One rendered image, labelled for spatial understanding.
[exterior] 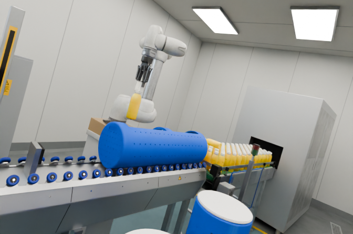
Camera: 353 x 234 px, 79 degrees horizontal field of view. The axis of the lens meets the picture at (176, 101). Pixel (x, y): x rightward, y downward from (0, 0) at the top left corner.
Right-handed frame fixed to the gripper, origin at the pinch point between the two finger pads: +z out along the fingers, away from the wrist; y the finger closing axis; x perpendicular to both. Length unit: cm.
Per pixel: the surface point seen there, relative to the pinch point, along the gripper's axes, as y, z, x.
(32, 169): 9, 50, -52
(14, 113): -127, 57, -36
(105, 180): 15, 56, -17
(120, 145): 13.9, 35.8, -12.7
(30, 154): 3, 45, -53
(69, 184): 15, 56, -37
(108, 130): -2.0, 31.3, -12.8
